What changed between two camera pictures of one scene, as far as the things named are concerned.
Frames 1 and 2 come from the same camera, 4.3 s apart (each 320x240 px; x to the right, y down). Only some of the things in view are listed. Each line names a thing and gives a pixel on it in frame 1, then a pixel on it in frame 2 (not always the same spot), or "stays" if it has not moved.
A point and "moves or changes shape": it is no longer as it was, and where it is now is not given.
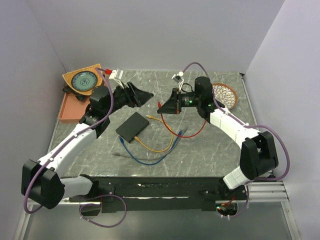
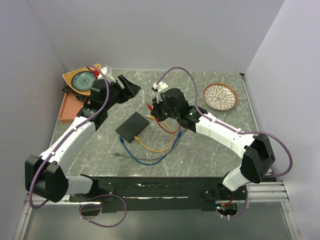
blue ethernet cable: [180, 132] stays
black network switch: [132, 126] stays
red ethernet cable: [159, 103] moves or changes shape
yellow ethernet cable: [152, 150] stays
